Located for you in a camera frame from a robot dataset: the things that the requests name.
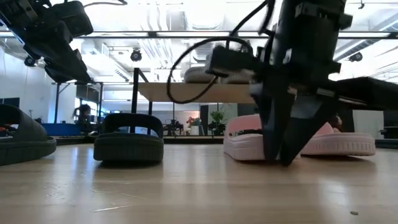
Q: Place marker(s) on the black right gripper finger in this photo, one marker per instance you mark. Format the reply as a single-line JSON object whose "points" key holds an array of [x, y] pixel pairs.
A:
{"points": [[275, 130], [300, 137]]}

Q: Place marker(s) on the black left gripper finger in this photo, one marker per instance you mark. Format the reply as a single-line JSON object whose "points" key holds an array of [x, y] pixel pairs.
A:
{"points": [[68, 63], [59, 77]]}

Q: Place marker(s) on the pink foam slide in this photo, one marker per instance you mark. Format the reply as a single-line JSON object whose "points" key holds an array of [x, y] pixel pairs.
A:
{"points": [[242, 146], [342, 144]]}

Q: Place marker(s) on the grey foam slide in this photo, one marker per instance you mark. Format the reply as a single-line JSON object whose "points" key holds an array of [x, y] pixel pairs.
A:
{"points": [[237, 80], [196, 76]]}

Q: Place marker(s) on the dark green foam slide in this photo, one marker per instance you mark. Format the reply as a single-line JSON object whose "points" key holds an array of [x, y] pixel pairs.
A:
{"points": [[129, 147], [25, 149]]}

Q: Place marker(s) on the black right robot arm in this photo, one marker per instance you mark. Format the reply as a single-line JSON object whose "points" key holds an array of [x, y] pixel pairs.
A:
{"points": [[370, 93]]}

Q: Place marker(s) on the black hanging screens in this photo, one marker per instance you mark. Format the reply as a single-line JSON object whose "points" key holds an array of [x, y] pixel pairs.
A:
{"points": [[87, 93]]}

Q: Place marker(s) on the black ceiling spotlight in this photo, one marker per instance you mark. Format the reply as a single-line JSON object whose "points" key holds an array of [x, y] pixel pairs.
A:
{"points": [[30, 61], [136, 56], [356, 57]]}

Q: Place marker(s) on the person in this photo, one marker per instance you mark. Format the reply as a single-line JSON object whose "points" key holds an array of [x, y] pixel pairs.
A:
{"points": [[83, 112]]}

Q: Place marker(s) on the blue background bin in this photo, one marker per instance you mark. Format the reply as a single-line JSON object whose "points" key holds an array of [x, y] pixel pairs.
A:
{"points": [[59, 129]]}

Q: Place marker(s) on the green potted plant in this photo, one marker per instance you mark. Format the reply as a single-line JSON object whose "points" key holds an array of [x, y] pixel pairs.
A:
{"points": [[217, 117]]}

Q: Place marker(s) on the white background cabinet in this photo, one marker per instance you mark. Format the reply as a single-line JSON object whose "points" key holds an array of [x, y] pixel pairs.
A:
{"points": [[368, 124]]}

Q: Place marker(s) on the black partition panel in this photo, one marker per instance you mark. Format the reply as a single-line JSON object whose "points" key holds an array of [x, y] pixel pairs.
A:
{"points": [[204, 119]]}

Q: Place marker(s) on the red flowers in white pot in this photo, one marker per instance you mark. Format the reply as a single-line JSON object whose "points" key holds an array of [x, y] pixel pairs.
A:
{"points": [[194, 130]]}

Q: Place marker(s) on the black background equipment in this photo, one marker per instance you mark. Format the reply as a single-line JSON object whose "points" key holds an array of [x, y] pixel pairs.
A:
{"points": [[391, 121]]}

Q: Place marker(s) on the black background table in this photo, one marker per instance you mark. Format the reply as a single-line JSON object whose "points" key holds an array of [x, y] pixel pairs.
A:
{"points": [[174, 127]]}

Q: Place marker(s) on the black background metal frame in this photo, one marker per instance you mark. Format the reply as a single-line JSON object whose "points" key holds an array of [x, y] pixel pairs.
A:
{"points": [[58, 102]]}

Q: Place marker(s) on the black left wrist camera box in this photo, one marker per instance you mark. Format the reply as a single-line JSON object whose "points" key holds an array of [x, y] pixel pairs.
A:
{"points": [[73, 17]]}

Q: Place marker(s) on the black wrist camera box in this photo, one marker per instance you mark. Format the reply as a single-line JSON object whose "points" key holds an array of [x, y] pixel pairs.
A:
{"points": [[73, 17], [230, 60]]}

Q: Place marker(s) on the black wall monitor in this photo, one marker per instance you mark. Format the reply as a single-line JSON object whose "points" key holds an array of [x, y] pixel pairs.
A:
{"points": [[11, 102]]}

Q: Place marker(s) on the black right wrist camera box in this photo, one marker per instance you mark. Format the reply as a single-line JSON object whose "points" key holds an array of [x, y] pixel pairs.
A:
{"points": [[230, 60]]}

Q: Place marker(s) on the black overhead frame beam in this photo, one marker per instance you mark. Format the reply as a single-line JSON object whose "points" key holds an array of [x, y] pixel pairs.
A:
{"points": [[152, 34]]}

